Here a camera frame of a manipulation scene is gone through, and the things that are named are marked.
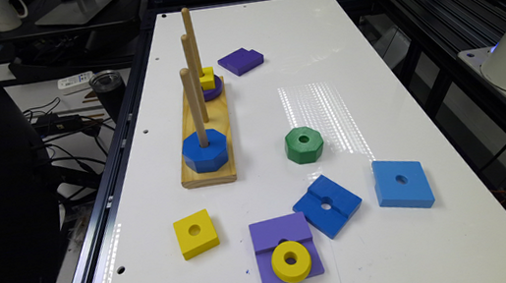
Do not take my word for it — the green octagonal block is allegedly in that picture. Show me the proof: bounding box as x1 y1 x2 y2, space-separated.
284 126 324 164

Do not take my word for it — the wooden peg base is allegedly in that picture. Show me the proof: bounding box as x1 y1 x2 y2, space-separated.
181 77 237 189

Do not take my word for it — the dark purple stepped block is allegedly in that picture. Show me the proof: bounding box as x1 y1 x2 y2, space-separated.
218 47 264 76

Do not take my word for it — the light blue square block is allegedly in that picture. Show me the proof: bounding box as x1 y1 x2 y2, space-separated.
371 160 435 208

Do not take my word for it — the monitor stand base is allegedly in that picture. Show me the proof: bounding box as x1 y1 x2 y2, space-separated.
35 0 114 27

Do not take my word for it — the purple round block on peg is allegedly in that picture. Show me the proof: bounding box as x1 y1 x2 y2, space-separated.
202 76 224 101

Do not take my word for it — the yellow square block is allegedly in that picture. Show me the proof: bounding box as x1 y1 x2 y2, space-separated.
173 209 219 260

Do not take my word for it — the middle wooden peg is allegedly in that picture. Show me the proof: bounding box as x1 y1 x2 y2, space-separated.
180 34 209 123

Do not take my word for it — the wooden peg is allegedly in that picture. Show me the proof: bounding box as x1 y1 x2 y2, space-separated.
180 34 209 123
180 68 209 148
181 7 203 78

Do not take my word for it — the white mug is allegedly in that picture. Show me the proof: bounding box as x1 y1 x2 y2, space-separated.
0 0 28 32

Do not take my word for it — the dark blue grooved block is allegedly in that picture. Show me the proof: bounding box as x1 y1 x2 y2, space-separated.
292 175 363 239

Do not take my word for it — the small yellow block on peg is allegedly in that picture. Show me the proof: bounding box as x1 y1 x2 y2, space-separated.
198 66 215 90

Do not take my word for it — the rear wooden peg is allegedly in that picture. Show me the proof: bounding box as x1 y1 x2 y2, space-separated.
181 7 203 78

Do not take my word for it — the black tumbler cup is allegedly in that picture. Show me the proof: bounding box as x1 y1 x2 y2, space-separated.
89 70 126 123

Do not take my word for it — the light purple square block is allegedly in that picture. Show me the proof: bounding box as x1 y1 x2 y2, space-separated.
249 212 325 283

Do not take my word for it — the white remote control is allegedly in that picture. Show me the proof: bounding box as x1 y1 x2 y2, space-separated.
57 71 93 90

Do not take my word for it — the blue octagonal block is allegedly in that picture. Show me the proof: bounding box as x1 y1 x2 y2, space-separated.
182 129 229 174

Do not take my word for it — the front wooden peg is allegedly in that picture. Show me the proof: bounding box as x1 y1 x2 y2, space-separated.
180 68 209 148

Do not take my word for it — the yellow ring block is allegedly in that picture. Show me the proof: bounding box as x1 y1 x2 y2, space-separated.
271 241 312 283

